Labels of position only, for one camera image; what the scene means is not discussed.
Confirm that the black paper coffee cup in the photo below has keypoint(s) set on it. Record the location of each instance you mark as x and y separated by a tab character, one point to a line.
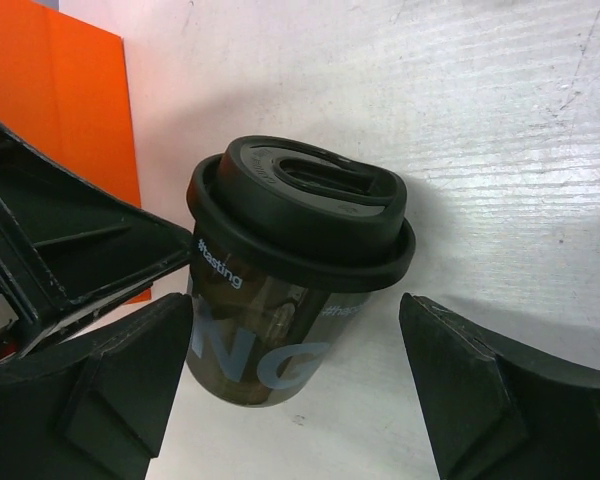
257	340

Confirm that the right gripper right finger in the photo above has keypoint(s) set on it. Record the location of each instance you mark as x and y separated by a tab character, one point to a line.
495	408

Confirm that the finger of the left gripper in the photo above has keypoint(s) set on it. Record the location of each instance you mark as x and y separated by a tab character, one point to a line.
69	251

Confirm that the orange paper bag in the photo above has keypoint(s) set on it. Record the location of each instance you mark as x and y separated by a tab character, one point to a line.
63	89

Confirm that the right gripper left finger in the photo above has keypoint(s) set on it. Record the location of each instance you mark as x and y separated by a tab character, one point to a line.
97	406

